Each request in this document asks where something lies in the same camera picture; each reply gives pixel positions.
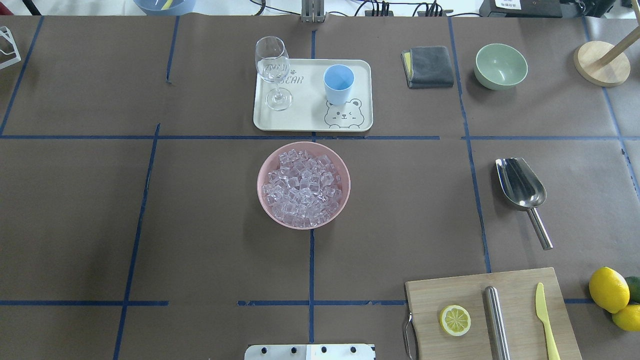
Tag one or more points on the whole yellow lemon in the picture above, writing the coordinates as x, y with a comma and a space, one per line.
609, 290

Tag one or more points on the wooden cutting board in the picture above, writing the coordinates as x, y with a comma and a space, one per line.
524, 331

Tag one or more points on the green lime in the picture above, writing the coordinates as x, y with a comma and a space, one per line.
633, 284

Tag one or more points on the light blue plastic cup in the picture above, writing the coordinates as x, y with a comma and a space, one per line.
338, 80

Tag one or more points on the black power strip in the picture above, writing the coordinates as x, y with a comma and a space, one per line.
420, 13

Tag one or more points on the blue bowl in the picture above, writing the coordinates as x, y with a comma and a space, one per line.
166, 7

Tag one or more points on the aluminium camera post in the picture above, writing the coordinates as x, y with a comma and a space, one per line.
313, 11

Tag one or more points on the pink bowl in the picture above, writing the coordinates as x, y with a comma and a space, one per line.
303, 185

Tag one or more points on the cream bear tray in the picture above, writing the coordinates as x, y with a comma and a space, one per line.
310, 110

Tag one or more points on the wooden mug tree stand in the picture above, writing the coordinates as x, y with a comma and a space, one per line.
603, 63

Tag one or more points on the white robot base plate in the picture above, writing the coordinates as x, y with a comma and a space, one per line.
340, 351

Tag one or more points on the green ceramic bowl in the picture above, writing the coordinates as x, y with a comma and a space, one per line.
499, 67

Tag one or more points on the steel ice scoop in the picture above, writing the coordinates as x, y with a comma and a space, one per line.
522, 187

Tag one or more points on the clear wine glass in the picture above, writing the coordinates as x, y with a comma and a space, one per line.
272, 64

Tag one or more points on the grey folded cloth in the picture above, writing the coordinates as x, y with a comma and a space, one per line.
428, 67

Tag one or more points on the clear ice cubes pile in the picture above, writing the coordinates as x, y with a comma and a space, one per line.
303, 189

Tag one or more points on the lemon half slice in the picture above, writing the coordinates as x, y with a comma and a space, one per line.
455, 320

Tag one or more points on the steel cylinder muddler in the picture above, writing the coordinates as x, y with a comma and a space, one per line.
496, 324

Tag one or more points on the yellow plastic knife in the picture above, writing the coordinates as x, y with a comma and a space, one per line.
543, 316

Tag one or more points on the white wire rack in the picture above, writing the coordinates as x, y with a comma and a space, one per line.
9, 52

